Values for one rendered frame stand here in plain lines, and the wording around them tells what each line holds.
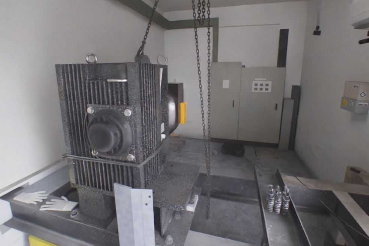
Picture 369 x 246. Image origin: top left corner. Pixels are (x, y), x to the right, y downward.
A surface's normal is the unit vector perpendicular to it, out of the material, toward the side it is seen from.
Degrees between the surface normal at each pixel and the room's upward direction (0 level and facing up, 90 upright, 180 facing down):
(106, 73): 90
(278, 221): 0
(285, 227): 0
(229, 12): 90
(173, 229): 0
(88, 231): 90
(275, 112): 90
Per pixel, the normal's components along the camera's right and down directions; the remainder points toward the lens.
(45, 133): 0.96, 0.05
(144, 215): -0.05, 0.19
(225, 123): -0.27, 0.18
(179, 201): 0.00, -0.98
